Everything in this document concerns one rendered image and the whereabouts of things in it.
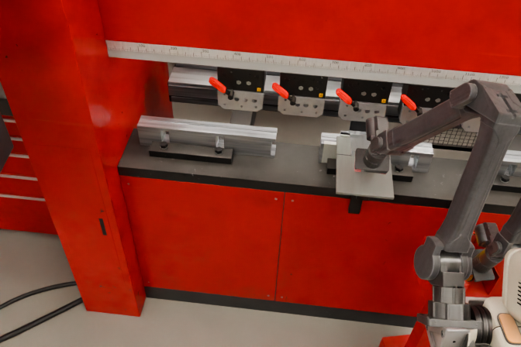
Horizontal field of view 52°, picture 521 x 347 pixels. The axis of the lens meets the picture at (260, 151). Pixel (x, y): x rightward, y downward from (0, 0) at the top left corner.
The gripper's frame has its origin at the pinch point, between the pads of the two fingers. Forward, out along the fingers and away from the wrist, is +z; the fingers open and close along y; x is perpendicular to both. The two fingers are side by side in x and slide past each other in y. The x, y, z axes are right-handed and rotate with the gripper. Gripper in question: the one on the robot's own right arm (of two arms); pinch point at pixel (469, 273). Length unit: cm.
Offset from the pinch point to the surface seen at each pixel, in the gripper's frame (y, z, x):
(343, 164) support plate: 34, -19, 41
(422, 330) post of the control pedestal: -11.1, 32.7, 8.8
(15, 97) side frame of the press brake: 52, -39, 140
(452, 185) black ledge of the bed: 29.5, -6.5, 0.1
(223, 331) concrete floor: 4, 76, 83
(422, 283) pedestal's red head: -1.2, 3.2, 15.5
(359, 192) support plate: 22.0, -22.2, 38.2
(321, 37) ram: 58, -53, 49
